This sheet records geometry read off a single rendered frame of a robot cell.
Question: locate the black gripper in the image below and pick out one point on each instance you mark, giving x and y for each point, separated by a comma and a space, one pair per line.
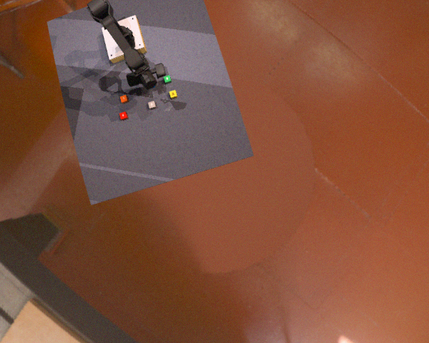
158, 69

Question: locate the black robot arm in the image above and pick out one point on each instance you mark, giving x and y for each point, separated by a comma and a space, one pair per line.
101, 9

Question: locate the green block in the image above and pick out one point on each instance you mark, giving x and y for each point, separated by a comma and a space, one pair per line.
167, 79

